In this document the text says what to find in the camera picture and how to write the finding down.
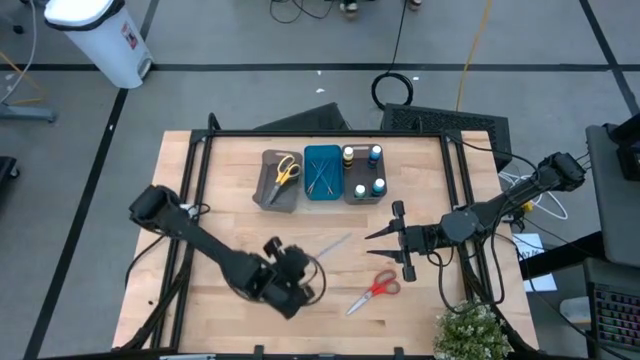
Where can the black caster base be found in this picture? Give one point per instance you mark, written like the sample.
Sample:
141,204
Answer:
7,167

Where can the blue paint bottle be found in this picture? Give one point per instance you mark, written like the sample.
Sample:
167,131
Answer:
375,159

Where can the white trash can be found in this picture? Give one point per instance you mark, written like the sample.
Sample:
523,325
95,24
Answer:
100,40

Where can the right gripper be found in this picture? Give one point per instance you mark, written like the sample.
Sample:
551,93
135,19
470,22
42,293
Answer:
422,239

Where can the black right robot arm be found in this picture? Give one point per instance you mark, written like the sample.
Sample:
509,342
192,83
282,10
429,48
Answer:
500,205

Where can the grey stand base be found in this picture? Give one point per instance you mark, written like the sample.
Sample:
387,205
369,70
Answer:
30,114

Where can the black backlit keyboard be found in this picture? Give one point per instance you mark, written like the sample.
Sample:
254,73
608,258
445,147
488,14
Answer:
617,315

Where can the black rectangular box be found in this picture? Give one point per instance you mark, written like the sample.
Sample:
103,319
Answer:
627,155

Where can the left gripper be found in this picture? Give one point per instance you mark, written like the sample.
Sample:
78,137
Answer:
285,285

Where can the teal paint bottle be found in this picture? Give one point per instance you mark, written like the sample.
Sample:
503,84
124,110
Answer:
378,186

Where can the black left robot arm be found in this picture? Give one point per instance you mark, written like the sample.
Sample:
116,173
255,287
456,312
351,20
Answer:
200,240

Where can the yellow paint bottle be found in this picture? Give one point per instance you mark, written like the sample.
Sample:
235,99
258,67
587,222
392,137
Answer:
348,159

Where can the white paper sheet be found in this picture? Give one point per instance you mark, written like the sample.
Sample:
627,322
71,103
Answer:
542,282

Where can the dark grey slanted panel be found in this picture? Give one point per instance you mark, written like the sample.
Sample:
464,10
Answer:
310,120

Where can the artificial white flowering plant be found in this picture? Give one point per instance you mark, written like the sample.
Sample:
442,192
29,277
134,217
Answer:
470,332

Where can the grey translucent plastic bin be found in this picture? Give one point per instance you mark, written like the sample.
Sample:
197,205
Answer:
262,197
364,172

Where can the blue plastic bin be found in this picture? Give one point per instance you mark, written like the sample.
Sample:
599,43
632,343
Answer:
337,175

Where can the person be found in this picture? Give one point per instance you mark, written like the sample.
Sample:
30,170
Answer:
348,6

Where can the black table clamp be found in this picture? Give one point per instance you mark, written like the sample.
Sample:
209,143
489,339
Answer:
258,352
398,353

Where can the black aluminium table frame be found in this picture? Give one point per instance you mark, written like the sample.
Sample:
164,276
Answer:
325,133

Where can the light grey desk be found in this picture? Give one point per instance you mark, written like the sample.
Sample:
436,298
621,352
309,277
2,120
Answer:
615,225

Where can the sea green paint bottle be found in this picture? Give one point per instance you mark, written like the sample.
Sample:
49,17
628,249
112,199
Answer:
360,191

